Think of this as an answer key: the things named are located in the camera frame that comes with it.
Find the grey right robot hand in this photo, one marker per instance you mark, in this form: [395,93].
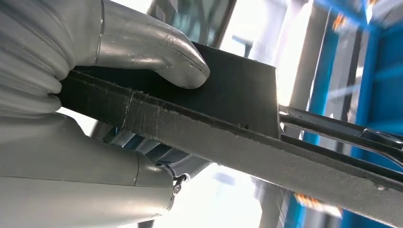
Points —
[78,173]

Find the blue metal shelf rack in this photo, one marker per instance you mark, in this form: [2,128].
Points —
[387,94]

